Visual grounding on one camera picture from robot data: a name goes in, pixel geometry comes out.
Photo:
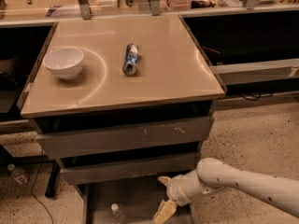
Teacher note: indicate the grey middle drawer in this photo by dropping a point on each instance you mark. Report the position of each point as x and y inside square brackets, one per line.
[130, 169]

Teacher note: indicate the grey top drawer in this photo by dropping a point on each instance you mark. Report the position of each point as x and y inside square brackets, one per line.
[126, 137]

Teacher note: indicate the grey open bottom drawer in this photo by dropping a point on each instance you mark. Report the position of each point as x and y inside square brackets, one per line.
[139, 197]

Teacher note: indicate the grey metal side rail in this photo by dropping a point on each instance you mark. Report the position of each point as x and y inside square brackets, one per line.
[245, 73]

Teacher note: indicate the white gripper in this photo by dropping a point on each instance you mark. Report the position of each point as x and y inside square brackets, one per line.
[174, 188]

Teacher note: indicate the grey drawer cabinet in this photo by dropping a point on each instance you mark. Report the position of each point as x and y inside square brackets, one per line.
[173, 81]

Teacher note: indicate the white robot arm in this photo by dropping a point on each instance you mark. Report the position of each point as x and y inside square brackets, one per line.
[212, 175]

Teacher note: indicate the white ceramic bowl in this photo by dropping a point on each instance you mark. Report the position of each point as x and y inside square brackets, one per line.
[64, 63]

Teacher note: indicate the clear plastic water bottle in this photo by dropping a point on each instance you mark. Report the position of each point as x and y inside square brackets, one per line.
[117, 214]

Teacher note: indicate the blue crushed soda can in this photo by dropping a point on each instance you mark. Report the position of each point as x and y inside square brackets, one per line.
[130, 66]

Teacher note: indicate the small bottle on floor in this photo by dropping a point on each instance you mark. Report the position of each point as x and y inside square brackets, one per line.
[18, 174]

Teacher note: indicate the black table leg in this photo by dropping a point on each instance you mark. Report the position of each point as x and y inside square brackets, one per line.
[50, 190]

